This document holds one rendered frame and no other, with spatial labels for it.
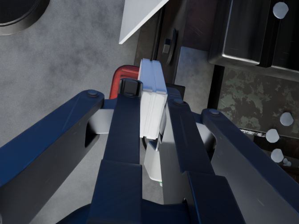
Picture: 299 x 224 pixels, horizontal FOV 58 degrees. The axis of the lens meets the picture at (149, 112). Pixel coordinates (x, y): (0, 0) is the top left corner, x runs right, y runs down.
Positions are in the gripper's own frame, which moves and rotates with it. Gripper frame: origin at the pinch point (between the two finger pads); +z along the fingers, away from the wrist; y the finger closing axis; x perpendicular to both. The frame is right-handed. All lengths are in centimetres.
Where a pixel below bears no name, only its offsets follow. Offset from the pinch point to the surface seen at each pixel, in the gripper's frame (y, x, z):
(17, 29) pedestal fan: -45, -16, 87
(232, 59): 12.3, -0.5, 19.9
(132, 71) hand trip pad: -1.2, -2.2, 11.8
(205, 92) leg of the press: 10.9, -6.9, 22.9
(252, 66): 15.9, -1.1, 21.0
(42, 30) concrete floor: -36, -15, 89
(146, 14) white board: 1, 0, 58
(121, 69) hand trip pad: -2.4, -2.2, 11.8
